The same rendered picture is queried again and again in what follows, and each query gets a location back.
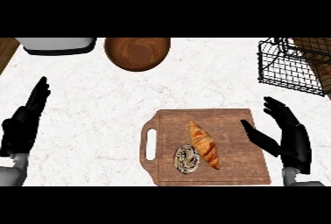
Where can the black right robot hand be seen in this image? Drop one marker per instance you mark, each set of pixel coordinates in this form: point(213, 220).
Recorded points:
point(295, 137)

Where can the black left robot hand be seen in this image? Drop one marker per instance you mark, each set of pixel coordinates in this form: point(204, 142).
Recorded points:
point(23, 128)

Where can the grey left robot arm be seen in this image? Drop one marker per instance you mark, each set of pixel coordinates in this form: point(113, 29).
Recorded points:
point(11, 170)

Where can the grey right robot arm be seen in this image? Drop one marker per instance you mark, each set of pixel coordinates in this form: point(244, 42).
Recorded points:
point(296, 178)

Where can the brown wooden cutting board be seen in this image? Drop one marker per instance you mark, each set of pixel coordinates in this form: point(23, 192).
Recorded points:
point(207, 147)

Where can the golden brown croissant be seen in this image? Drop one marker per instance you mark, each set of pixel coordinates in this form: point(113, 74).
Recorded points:
point(204, 144)

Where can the brown wooden panel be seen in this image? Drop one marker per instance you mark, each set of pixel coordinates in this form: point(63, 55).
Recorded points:
point(6, 52)

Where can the marbled chocolate swirl bun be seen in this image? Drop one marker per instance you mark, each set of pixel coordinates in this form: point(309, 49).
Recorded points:
point(187, 159)

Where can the white appliance with black rim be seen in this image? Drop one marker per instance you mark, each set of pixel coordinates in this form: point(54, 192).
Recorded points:
point(58, 45)

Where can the brown wooden bowl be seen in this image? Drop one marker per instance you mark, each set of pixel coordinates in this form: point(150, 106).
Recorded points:
point(136, 53)

